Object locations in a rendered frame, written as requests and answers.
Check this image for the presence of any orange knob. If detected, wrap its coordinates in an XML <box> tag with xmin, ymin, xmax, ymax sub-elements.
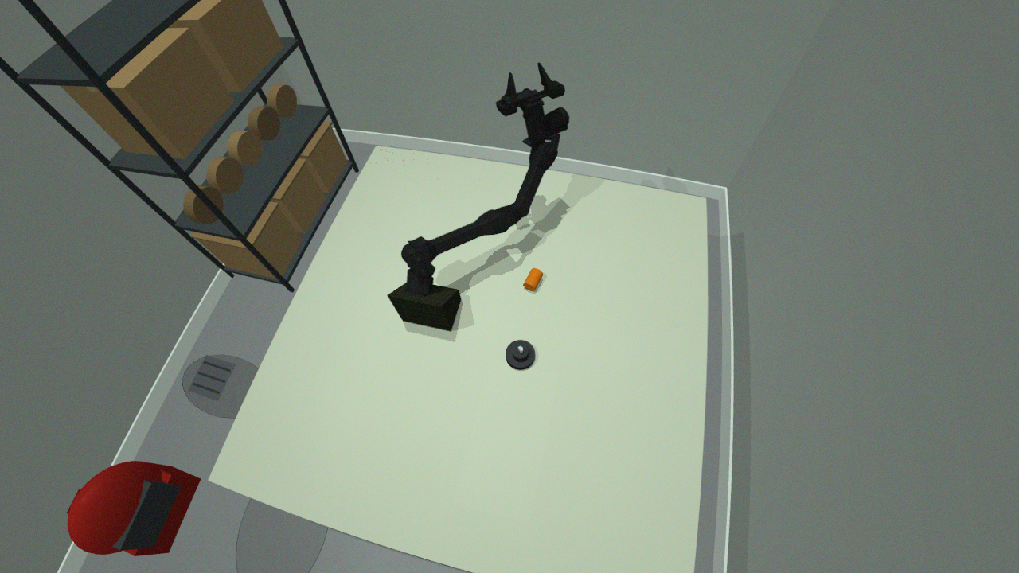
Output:
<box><xmin>523</xmin><ymin>268</ymin><xmax>543</xmax><ymax>291</ymax></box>

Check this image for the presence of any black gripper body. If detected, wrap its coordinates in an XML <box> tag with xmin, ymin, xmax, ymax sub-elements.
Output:
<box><xmin>496</xmin><ymin>81</ymin><xmax>565</xmax><ymax>127</ymax></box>

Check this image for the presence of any black round pedestal with silver shaft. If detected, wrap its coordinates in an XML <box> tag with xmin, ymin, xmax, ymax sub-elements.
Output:
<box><xmin>506</xmin><ymin>340</ymin><xmax>535</xmax><ymax>370</ymax></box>

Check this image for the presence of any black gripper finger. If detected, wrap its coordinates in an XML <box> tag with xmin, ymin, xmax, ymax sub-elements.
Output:
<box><xmin>501</xmin><ymin>72</ymin><xmax>518</xmax><ymax>105</ymax></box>
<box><xmin>537</xmin><ymin>63</ymin><xmax>558</xmax><ymax>90</ymax></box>

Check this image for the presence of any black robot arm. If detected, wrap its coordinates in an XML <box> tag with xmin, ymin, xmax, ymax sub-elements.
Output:
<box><xmin>401</xmin><ymin>107</ymin><xmax>569</xmax><ymax>297</ymax></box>

